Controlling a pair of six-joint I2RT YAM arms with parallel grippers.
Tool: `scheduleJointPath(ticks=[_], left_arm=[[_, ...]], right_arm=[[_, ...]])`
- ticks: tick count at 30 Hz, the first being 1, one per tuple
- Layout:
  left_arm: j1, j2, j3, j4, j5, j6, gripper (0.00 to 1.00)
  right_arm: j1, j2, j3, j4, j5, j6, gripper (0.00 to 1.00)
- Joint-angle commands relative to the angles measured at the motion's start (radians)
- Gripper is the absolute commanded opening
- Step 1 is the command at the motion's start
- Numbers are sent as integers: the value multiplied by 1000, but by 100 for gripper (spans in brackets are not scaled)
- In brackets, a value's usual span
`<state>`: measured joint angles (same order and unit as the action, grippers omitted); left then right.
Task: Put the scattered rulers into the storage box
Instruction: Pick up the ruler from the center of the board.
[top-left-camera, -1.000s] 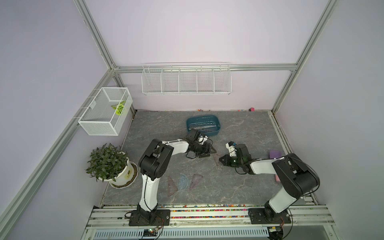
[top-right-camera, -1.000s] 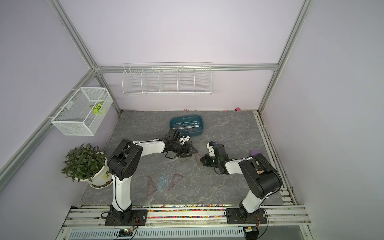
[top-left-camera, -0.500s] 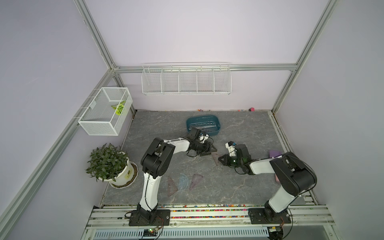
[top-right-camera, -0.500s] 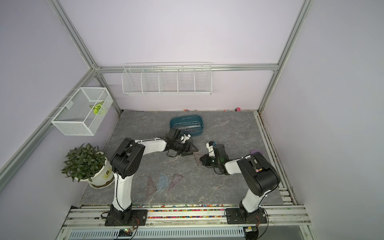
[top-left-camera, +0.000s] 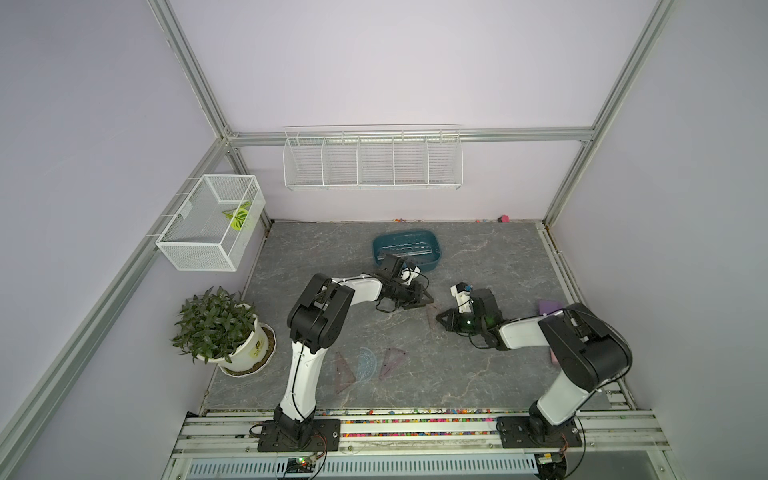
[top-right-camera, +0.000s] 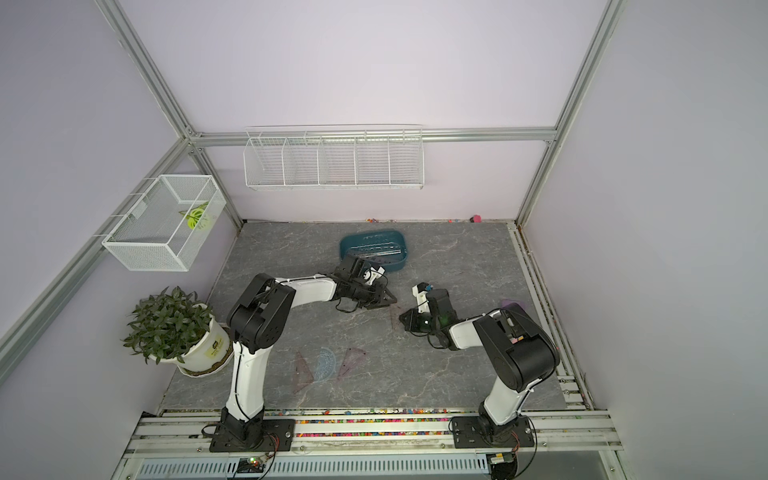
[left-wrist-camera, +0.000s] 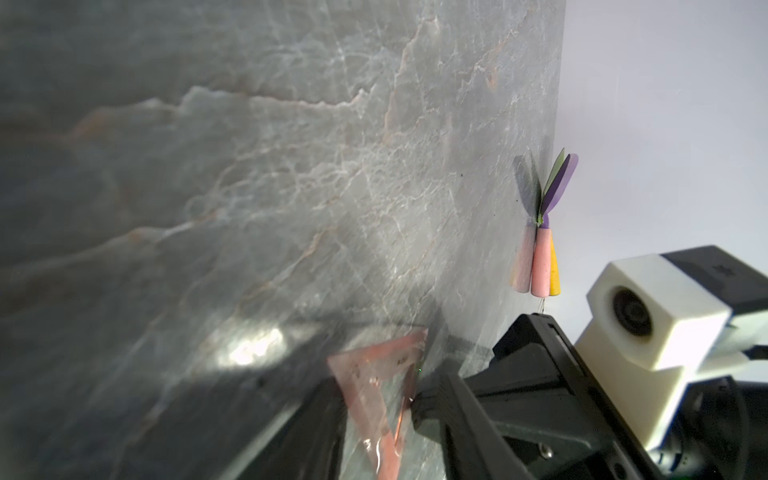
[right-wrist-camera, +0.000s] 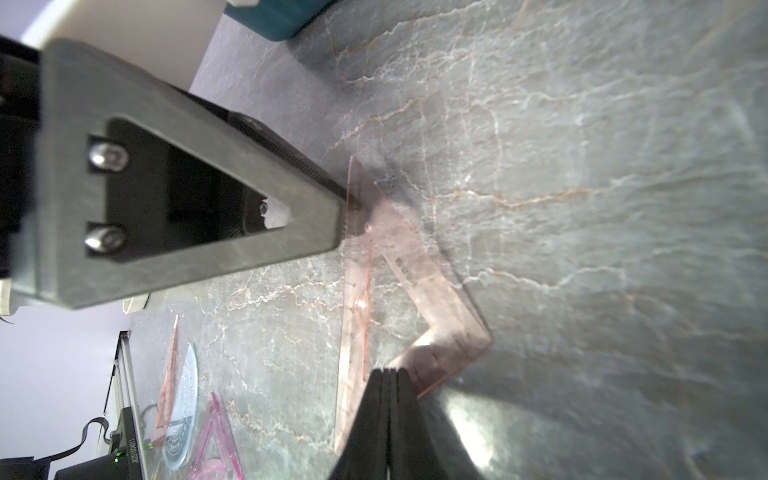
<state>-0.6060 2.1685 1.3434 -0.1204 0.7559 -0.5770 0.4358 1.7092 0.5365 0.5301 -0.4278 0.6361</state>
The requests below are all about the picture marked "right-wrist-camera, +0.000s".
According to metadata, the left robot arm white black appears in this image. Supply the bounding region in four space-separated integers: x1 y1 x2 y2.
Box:
1 1 345 315

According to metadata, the blue protractor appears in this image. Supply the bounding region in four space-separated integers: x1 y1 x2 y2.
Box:
162 344 199 471

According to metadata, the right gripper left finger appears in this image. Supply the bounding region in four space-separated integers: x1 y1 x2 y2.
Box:
329 369 390 480

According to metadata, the pink triangle ruler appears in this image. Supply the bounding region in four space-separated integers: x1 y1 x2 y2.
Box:
189 393 245 480

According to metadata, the teal plastic storage box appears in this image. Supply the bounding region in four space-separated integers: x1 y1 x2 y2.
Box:
224 0 333 42

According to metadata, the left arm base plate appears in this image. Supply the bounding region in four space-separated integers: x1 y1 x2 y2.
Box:
0 407 145 480

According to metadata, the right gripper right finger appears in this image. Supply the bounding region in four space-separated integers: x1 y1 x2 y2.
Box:
389 368 448 480

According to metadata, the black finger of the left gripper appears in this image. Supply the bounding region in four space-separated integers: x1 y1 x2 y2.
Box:
8 39 345 309

